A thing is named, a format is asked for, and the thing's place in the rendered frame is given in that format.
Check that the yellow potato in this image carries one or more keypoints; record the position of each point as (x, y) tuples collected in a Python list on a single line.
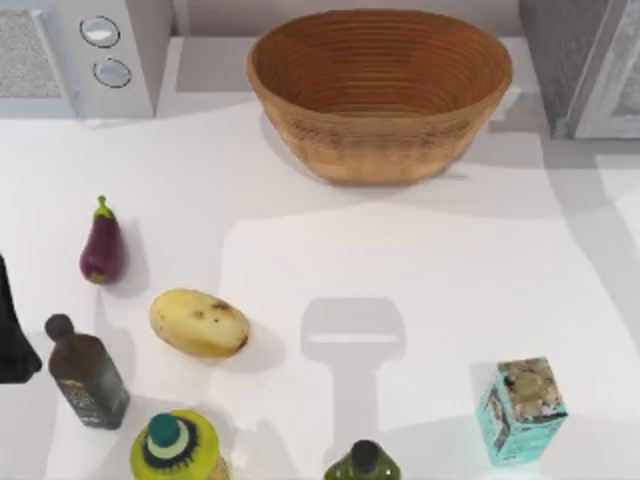
[(200, 323)]

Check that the brown woven basket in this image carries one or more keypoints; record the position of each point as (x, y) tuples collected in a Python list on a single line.
[(380, 95)]

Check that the purple eggplant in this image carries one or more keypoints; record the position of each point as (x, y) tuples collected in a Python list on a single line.
[(101, 250)]

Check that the green bottle with black cap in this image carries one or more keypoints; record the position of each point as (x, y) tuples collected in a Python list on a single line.
[(363, 462)]

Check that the yellow-green bottle with teal cap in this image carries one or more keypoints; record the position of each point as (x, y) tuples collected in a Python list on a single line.
[(175, 450)]

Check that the teal carton box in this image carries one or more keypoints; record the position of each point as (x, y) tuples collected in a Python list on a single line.
[(520, 410)]

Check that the round microwave knob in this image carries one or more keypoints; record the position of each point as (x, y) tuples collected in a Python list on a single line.
[(112, 72), (100, 30)]

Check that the dark square bottle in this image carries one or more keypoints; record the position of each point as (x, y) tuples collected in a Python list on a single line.
[(87, 375)]

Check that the pale microwave oven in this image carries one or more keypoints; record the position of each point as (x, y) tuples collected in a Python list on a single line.
[(75, 60)]

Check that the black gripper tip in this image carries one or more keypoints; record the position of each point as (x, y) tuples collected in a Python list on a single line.
[(9, 340)]

